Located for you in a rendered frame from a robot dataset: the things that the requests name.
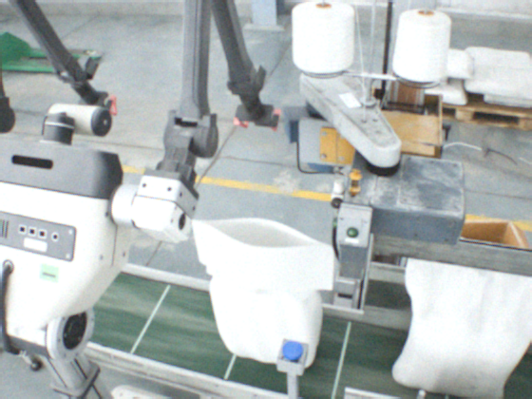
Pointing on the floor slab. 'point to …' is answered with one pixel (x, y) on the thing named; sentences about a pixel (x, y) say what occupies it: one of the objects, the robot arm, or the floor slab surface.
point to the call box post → (293, 386)
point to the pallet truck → (14, 47)
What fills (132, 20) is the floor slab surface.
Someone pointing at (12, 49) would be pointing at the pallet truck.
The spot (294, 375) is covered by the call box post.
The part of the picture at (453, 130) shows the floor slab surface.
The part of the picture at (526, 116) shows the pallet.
